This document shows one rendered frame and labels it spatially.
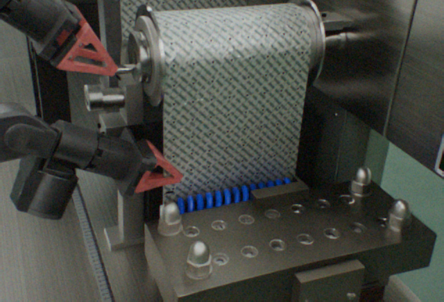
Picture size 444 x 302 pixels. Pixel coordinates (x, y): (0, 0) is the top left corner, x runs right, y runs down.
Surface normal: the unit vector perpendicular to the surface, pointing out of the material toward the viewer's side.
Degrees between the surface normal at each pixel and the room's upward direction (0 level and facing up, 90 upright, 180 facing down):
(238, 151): 90
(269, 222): 0
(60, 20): 50
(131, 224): 90
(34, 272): 0
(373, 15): 90
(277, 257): 0
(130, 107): 90
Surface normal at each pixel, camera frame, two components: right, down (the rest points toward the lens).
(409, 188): 0.05, -0.89
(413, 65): -0.92, 0.14
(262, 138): 0.39, 0.44
